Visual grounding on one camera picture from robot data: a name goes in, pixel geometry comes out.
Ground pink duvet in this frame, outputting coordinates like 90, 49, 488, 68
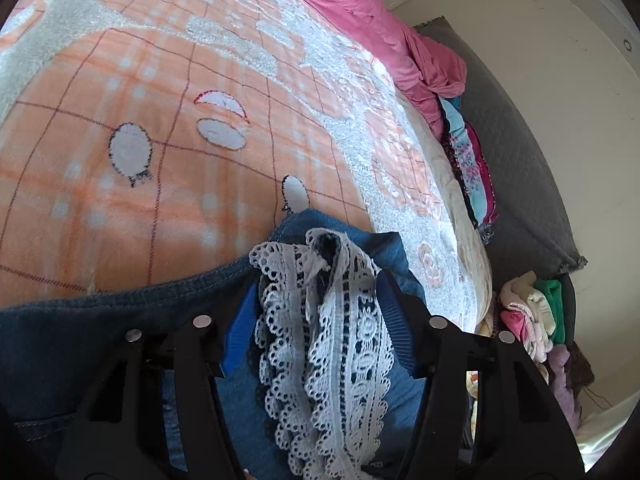
240, 0, 469, 142

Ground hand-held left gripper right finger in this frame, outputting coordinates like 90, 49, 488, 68
375, 268, 587, 480

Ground grey quilted mattress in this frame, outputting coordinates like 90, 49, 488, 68
417, 16, 589, 272

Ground orange white printed blanket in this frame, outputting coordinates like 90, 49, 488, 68
0, 0, 493, 333

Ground green garment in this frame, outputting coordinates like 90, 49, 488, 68
532, 277, 567, 347

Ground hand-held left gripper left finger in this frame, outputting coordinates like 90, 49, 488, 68
54, 280, 262, 480

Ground pink garment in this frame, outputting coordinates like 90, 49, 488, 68
500, 309, 532, 357

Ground dark laundry basket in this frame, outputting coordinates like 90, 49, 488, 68
559, 271, 597, 393

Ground beige bed sheet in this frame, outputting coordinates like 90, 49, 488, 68
425, 130, 496, 333

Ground multicoloured folded cloth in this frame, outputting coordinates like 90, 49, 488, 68
436, 95, 501, 246

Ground blue denim pants lace hem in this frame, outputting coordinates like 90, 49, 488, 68
0, 210, 451, 480

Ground white garment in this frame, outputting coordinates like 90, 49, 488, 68
499, 271, 557, 363

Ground purple garment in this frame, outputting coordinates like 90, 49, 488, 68
546, 345, 584, 432

